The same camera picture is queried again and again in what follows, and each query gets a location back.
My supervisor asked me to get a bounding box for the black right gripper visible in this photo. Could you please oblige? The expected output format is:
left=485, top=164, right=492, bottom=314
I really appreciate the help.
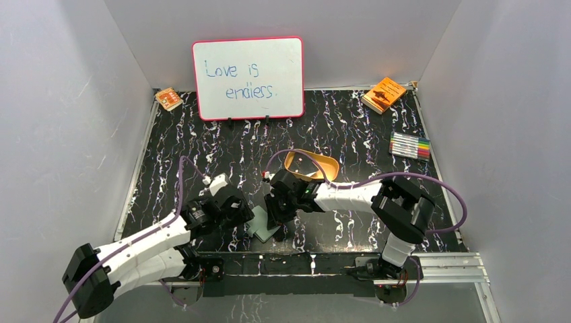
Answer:
left=263, top=192, right=299, bottom=231

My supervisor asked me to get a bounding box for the orange oval tray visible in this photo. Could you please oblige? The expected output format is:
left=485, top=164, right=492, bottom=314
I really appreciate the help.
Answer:
left=283, top=149, right=340, bottom=181

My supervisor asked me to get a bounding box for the mint green card holder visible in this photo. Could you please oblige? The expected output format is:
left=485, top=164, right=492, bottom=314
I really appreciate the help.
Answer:
left=245, top=205, right=281, bottom=243

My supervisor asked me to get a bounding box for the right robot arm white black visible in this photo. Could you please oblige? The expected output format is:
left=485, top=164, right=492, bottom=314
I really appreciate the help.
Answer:
left=265, top=170, right=436, bottom=279

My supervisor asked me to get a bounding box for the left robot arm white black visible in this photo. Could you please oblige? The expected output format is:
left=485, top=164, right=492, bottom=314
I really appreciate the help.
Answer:
left=62, top=184, right=255, bottom=319

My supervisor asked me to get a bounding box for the small orange card box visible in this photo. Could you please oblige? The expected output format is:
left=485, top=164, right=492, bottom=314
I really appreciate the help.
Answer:
left=155, top=87, right=183, bottom=111

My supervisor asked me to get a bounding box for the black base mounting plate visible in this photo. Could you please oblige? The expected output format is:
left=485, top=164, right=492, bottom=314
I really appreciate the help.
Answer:
left=158, top=252, right=422, bottom=299

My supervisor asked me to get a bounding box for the pink framed whiteboard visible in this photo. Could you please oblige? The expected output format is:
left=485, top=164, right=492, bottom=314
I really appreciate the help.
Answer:
left=191, top=36, right=305, bottom=121

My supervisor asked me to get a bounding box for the orange book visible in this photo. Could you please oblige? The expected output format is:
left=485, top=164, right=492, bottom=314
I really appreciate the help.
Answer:
left=361, top=77, right=406, bottom=114

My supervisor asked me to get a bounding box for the coloured marker pen set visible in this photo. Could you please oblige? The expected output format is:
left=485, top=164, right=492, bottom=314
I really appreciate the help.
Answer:
left=389, top=131, right=431, bottom=162

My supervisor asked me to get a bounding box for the aluminium frame rail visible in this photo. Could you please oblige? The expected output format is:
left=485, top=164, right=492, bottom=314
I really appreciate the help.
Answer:
left=79, top=254, right=502, bottom=323

